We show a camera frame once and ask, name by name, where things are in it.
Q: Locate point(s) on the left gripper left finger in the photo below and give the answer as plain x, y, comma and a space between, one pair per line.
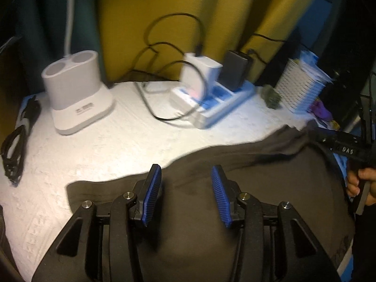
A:
147, 192

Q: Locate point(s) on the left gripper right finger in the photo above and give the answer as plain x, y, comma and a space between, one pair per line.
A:
226, 195

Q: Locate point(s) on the dark grey t-shirt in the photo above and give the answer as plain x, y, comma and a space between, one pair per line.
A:
192, 244

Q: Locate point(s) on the white textured bed cover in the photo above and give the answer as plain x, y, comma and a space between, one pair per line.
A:
126, 142

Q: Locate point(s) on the purple cloth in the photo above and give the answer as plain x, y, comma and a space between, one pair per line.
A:
319, 110

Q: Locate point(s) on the white power strip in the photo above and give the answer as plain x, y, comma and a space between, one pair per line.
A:
214, 107

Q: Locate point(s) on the white perforated plastic basket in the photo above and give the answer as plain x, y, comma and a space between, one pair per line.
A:
299, 85

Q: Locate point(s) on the small grey figurine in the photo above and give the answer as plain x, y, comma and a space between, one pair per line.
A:
271, 97

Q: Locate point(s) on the papers in basket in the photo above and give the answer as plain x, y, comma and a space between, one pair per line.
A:
308, 63

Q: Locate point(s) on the white lamp base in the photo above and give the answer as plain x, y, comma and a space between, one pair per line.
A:
73, 83

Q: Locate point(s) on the black charger adapter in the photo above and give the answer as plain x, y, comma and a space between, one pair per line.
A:
235, 69

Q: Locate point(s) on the white charger adapter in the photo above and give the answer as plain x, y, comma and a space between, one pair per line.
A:
199, 75

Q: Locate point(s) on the yellow curtain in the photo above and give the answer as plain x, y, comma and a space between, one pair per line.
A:
259, 25

